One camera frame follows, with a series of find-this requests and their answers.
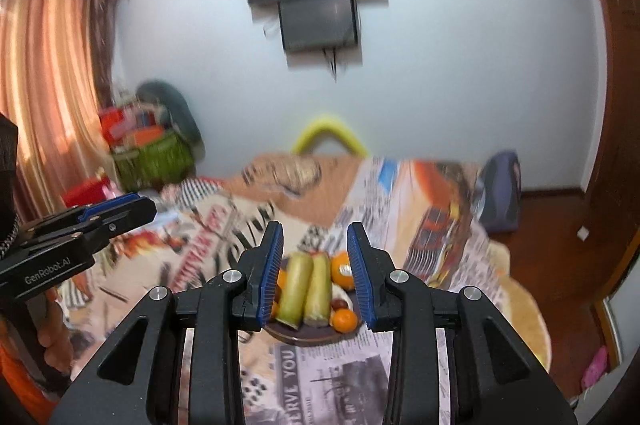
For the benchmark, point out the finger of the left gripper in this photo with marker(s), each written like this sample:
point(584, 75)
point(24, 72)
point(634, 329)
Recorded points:
point(94, 210)
point(110, 224)

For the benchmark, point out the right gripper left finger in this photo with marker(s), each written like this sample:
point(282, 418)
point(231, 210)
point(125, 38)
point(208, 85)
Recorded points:
point(134, 377)

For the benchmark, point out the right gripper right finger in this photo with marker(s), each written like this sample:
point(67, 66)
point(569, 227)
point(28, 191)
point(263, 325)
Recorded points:
point(494, 378)

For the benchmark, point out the large orange with sticker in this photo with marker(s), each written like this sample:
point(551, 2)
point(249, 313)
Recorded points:
point(341, 272)

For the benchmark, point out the green husked corn cob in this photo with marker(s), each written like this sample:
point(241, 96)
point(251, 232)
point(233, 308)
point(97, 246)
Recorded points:
point(317, 307)

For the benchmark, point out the dark red jujube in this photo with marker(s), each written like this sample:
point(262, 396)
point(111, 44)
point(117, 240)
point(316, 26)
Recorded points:
point(338, 304)

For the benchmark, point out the medium orange mandarin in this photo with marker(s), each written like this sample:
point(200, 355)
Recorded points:
point(281, 280)

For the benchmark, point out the peeled pomelo segment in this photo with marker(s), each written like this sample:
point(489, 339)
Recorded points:
point(339, 293)

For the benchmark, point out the person's left hand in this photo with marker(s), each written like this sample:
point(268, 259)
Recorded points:
point(54, 336)

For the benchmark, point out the red gift box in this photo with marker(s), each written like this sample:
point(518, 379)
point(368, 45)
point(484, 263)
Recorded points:
point(91, 191)

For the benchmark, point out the green storage box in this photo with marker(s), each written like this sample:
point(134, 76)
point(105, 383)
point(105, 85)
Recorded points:
point(166, 160)

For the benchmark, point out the grey seal plush toy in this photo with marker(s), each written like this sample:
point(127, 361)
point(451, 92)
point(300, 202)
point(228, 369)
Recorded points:
point(178, 112)

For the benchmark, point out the purple ceramic plate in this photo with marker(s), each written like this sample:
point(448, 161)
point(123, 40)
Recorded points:
point(306, 336)

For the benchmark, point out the printed newspaper pattern blanket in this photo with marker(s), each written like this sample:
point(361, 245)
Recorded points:
point(422, 213)

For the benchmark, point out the orange striped curtain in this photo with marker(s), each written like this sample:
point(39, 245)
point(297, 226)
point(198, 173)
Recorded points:
point(56, 63)

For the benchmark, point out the brown wooden door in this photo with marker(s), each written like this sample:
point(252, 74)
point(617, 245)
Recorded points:
point(613, 190)

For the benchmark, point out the small black wall monitor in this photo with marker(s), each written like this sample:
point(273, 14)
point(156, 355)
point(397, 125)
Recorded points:
point(308, 25)

